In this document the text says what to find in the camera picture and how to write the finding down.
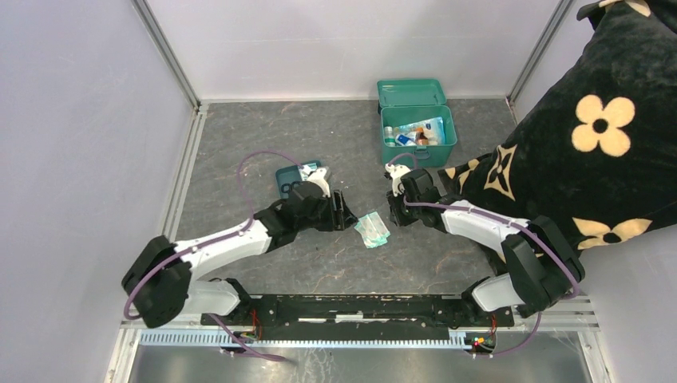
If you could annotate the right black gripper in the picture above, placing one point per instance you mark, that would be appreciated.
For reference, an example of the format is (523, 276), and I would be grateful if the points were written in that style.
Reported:
(395, 213)

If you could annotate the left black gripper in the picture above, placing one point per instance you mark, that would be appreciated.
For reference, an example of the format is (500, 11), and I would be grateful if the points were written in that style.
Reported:
(340, 219)

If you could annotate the black handled scissors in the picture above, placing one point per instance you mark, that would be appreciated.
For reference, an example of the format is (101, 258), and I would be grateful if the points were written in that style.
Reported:
(287, 188)

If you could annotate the teal plastic tray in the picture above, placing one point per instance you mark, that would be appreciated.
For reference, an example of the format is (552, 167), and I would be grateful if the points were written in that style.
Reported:
(290, 174)

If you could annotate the brown medicine bottle orange cap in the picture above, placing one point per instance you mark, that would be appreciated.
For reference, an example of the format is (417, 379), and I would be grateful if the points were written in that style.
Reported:
(421, 138)

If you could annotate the white blue ointment tube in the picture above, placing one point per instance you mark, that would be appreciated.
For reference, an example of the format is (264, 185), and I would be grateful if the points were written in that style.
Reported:
(409, 139)

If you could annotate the white pill bottle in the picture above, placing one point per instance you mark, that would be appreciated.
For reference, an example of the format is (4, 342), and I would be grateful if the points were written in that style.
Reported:
(389, 137)

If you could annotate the blue cotton swab packet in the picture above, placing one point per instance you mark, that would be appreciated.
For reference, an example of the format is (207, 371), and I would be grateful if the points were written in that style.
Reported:
(425, 132)

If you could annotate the teal bandage strips stack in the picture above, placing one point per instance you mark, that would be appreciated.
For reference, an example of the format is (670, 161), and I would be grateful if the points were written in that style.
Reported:
(372, 229)

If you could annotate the green medicine kit box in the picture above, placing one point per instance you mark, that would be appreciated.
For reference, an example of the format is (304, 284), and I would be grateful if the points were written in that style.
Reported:
(405, 101)

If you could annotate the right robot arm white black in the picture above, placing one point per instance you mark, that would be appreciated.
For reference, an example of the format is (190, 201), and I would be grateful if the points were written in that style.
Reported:
(540, 267)

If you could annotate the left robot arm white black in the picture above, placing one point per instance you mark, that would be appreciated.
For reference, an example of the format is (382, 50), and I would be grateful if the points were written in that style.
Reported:
(166, 279)

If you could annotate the black floral cloth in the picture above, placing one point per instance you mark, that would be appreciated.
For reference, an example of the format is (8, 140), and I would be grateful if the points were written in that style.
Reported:
(597, 153)

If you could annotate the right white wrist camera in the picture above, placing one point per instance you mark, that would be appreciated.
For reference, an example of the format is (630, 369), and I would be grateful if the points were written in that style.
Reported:
(396, 172)

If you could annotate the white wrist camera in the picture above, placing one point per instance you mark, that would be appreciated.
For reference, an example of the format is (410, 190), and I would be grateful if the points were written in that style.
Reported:
(320, 177)
(396, 172)

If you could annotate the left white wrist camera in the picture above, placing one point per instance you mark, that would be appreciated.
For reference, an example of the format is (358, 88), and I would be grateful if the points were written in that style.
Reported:
(320, 177)

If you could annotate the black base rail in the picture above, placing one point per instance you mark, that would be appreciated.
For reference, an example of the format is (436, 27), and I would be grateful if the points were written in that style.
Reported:
(367, 317)

